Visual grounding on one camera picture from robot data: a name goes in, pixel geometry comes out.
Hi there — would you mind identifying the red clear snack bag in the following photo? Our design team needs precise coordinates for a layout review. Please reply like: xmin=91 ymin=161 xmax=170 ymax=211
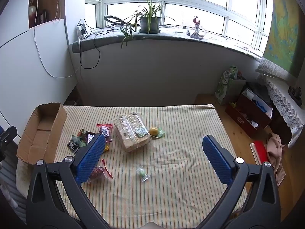
xmin=87 ymin=159 xmax=114 ymax=184

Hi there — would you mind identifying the black patterned candy packet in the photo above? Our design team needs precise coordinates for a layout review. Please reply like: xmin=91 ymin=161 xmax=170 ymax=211
xmin=67 ymin=135 xmax=80 ymax=154

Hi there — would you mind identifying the red blue cartoon packet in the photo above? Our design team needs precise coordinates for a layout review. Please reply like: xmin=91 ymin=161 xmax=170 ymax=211
xmin=76 ymin=129 xmax=87 ymax=147

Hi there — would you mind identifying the snickers bar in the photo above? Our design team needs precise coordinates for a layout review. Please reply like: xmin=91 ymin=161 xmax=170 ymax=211
xmin=85 ymin=131 xmax=96 ymax=144

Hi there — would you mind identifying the red clear dried fruit bag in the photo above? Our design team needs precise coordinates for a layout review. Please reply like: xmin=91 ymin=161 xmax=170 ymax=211
xmin=96 ymin=123 xmax=113 ymax=142

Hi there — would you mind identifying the small green candy wrapper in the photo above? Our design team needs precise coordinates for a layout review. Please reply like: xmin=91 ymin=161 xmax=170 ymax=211
xmin=136 ymin=166 xmax=150 ymax=182

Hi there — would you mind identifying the bread loaf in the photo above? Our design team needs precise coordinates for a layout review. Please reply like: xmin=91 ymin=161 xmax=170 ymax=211
xmin=114 ymin=112 xmax=151 ymax=152

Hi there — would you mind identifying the yellow ball candy wrapper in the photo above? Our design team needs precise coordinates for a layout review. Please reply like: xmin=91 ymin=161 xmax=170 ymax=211
xmin=149 ymin=127 xmax=165 ymax=139

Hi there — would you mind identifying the yellow candy packet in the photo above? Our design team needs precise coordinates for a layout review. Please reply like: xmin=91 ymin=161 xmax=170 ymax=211
xmin=104 ymin=145 xmax=110 ymax=152

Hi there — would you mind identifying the brown cardboard box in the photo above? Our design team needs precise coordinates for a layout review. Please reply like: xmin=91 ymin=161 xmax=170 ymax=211
xmin=17 ymin=102 xmax=67 ymax=165

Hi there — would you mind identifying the beige cloth on floor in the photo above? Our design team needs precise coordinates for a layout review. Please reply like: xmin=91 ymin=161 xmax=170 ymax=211
xmin=266 ymin=133 xmax=286 ymax=186

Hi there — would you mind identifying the white cabinet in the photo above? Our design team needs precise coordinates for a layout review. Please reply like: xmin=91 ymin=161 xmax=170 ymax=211
xmin=1 ymin=0 xmax=76 ymax=135

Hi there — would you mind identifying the red open box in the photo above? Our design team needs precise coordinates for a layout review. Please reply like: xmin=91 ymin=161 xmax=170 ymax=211
xmin=225 ymin=88 xmax=273 ymax=138

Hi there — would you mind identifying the striped tablecloth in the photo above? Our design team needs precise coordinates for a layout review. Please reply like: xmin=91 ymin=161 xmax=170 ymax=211
xmin=15 ymin=104 xmax=249 ymax=229

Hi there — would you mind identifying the green paper bag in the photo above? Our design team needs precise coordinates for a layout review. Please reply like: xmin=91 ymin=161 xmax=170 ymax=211
xmin=214 ymin=66 xmax=246 ymax=105

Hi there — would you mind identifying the white lace cloth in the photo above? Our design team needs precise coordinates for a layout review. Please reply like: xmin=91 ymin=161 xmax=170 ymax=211
xmin=256 ymin=57 xmax=304 ymax=148

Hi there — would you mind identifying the white power strip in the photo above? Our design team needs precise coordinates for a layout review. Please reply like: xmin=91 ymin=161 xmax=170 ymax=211
xmin=76 ymin=23 xmax=87 ymax=39

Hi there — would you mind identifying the grey window sill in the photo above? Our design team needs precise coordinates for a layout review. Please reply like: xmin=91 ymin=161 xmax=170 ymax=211
xmin=71 ymin=26 xmax=263 ymax=61

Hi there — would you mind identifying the white red figurine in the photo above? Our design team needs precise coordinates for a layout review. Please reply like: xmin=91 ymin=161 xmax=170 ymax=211
xmin=186 ymin=16 xmax=207 ymax=40

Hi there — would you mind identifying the potted spider plant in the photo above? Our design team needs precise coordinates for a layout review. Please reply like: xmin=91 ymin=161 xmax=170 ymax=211
xmin=120 ymin=0 xmax=165 ymax=47

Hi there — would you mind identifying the white cable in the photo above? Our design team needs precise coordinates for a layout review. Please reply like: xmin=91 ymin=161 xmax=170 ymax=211
xmin=32 ymin=0 xmax=83 ymax=79

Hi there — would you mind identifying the black cable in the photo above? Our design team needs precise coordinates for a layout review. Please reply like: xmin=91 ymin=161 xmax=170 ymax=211
xmin=78 ymin=18 xmax=113 ymax=70

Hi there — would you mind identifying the wall map poster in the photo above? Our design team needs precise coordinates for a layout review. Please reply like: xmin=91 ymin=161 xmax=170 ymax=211
xmin=263 ymin=0 xmax=304 ymax=78

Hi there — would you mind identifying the black ring light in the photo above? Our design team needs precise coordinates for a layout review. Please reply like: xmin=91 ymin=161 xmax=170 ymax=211
xmin=103 ymin=15 xmax=140 ymax=27

